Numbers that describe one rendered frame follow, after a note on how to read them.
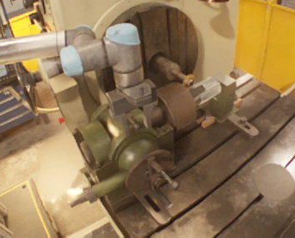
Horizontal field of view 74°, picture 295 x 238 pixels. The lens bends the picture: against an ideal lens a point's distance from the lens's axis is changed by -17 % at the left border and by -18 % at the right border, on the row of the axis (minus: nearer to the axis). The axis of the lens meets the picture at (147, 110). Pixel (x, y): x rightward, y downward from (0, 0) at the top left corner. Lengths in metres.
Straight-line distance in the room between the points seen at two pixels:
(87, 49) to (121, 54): 0.08
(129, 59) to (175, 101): 0.37
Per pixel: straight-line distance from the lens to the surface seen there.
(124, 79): 0.57
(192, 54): 1.25
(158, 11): 1.01
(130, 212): 0.91
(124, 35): 0.52
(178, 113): 0.86
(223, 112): 1.19
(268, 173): 1.06
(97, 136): 0.77
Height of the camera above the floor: 1.82
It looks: 40 degrees down
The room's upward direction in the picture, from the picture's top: 7 degrees counter-clockwise
